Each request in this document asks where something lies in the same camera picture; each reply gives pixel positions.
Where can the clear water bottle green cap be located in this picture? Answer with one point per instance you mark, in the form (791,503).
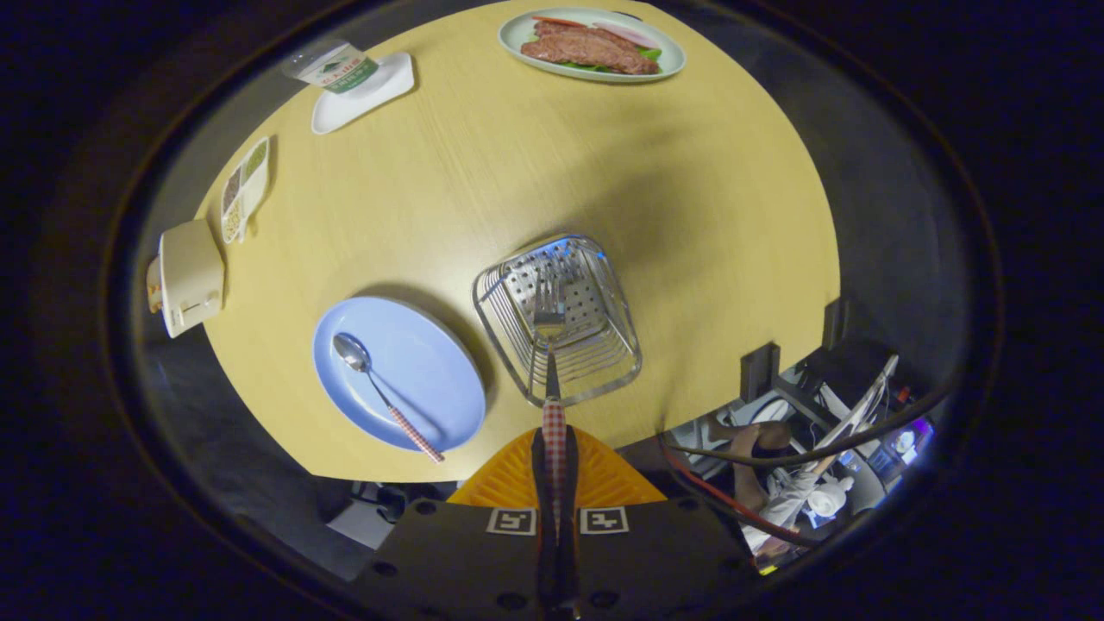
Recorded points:
(341,71)

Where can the pale green plate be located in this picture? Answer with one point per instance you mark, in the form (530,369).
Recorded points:
(515,34)

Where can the cream toaster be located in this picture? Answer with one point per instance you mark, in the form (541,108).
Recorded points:
(190,276)

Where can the white square coaster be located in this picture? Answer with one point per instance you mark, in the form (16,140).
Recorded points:
(371,99)

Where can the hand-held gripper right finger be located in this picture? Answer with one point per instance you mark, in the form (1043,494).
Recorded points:
(571,483)

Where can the blue plate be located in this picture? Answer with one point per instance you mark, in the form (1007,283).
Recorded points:
(423,362)

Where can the brown bread slice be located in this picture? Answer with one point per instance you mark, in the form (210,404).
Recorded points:
(153,289)

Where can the black backdrop cloth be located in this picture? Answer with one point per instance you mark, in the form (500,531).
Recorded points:
(897,216)

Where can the person's leg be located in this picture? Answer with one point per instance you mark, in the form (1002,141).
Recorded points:
(749,470)

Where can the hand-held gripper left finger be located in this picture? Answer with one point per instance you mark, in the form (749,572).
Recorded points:
(537,483)

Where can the brown meat slices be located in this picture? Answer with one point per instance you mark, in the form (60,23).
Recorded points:
(586,50)

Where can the white divided dish with beans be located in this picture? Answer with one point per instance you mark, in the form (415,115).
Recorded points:
(246,185)

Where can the black table bracket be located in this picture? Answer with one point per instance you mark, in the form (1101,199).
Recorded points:
(835,323)
(759,371)

